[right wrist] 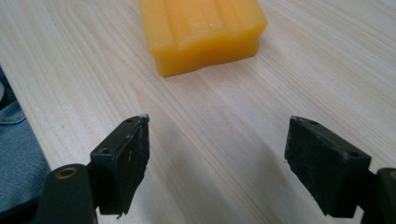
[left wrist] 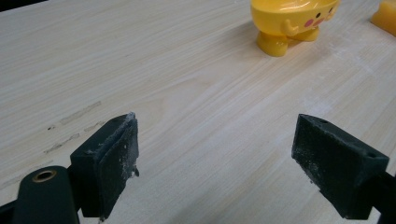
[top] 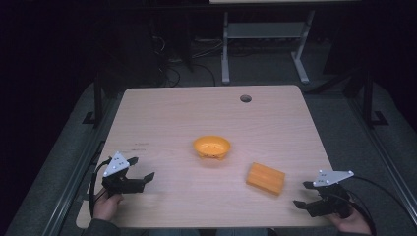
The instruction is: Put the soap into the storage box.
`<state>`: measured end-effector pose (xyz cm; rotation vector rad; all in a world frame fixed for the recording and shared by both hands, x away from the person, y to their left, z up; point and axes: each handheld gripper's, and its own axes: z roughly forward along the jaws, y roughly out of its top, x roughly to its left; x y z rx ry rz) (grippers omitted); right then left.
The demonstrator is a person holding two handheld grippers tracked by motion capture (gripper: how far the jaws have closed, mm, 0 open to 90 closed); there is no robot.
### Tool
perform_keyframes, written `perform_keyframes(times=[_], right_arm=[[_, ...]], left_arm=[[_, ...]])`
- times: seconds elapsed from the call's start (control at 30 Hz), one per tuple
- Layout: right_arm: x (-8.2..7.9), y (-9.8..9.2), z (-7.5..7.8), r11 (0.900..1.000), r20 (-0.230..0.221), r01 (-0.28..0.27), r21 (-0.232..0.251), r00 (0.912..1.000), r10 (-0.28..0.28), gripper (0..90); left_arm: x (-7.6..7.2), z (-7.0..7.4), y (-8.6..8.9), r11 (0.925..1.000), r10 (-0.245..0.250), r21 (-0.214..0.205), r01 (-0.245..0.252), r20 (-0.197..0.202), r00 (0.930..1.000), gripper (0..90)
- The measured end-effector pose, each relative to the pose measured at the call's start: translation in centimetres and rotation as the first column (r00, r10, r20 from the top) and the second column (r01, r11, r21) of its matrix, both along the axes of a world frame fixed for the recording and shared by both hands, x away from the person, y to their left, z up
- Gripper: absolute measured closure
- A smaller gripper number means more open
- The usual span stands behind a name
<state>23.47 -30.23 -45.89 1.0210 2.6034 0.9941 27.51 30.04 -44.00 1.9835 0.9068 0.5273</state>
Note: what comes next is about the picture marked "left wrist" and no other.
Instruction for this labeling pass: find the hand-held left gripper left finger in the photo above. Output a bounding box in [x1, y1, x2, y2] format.
[69, 111, 140, 220]

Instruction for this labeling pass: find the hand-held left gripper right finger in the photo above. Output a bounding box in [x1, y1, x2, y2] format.
[290, 113, 390, 220]

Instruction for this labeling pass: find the yellow duck toy figure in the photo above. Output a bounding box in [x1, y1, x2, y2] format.
[249, 0, 341, 58]

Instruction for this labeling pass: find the yellow toy piece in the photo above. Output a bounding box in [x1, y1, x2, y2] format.
[370, 0, 396, 37]

